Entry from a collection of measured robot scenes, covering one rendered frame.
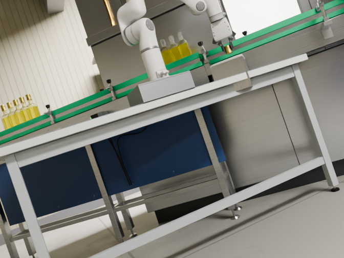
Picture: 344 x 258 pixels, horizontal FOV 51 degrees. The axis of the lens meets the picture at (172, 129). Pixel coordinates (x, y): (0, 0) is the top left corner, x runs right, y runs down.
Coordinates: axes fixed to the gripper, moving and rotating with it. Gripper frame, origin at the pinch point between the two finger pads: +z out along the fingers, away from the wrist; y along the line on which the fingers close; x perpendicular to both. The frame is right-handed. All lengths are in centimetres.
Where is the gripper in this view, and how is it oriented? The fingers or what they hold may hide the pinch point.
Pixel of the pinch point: (227, 47)
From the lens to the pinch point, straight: 200.9
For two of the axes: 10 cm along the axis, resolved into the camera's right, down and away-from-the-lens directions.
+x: -1.7, 3.4, -9.3
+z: 3.9, 8.9, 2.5
